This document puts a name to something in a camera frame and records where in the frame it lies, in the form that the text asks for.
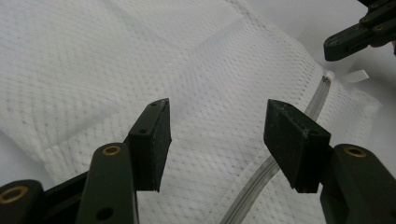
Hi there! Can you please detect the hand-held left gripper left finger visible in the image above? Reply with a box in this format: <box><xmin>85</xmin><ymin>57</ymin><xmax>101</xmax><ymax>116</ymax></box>
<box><xmin>123</xmin><ymin>98</ymin><xmax>173</xmax><ymax>193</ymax></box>

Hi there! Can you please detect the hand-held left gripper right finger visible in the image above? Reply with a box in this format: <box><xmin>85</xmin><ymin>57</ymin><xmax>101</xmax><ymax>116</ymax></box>
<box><xmin>262</xmin><ymin>99</ymin><xmax>332</xmax><ymax>194</ymax></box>

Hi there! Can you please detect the white mesh laundry bag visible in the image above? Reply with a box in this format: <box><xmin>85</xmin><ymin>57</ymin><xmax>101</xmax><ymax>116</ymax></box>
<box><xmin>0</xmin><ymin>0</ymin><xmax>384</xmax><ymax>224</ymax></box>

